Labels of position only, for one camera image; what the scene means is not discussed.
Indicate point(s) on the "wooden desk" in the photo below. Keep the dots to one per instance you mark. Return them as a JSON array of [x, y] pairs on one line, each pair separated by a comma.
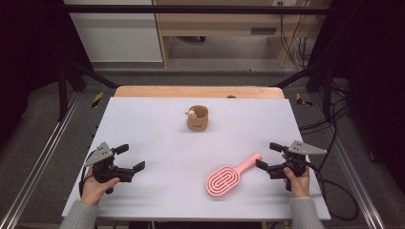
[[219, 24]]

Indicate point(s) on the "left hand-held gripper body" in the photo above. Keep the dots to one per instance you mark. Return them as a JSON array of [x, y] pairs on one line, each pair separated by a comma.
[[103, 170]]

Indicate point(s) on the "person's left hand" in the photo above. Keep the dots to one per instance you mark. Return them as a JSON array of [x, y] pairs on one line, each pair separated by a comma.
[[92, 191]]

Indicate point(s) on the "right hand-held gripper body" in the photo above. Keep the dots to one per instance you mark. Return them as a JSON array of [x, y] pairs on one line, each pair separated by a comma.
[[294, 162]]

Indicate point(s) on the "yellow black floor tape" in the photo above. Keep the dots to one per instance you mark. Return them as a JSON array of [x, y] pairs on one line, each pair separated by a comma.
[[299, 99], [97, 99]]

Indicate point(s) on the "pink hairbrush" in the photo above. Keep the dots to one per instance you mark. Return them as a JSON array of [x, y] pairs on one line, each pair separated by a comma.
[[222, 181]]

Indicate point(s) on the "aluminium rail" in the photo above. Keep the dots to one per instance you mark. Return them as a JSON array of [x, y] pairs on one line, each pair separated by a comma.
[[41, 156], [353, 178]]

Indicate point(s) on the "brown cup with animal figure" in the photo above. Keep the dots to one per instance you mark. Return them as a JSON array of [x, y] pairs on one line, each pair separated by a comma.
[[198, 122]]

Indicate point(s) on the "black metal stand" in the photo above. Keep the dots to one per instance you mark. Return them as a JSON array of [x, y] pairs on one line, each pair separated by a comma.
[[62, 92], [327, 92]]

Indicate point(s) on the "white cabinet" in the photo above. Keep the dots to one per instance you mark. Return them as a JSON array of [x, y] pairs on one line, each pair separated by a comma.
[[117, 38]]

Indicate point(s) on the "person's right hand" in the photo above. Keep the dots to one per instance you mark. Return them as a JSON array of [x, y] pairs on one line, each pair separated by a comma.
[[299, 186]]

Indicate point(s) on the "dark curtain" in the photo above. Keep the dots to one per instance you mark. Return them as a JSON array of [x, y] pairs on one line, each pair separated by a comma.
[[375, 63], [28, 47]]

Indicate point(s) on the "black horizontal frame bar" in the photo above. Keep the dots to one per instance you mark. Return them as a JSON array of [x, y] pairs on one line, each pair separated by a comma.
[[191, 9]]

